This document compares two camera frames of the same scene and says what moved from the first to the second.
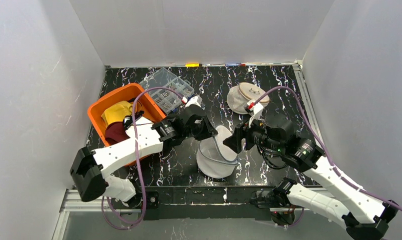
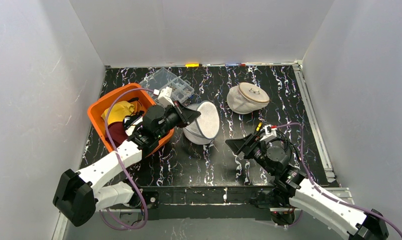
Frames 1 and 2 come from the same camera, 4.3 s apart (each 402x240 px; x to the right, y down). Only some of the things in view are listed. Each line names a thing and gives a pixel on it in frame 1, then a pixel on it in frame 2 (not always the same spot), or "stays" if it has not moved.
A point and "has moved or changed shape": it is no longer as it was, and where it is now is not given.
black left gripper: (203, 125) to (180, 113)
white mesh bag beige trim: (238, 96) stays
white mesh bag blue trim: (214, 158) has moved or changed shape
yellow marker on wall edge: (192, 65) stays
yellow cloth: (117, 112) stays
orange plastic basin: (146, 108) stays
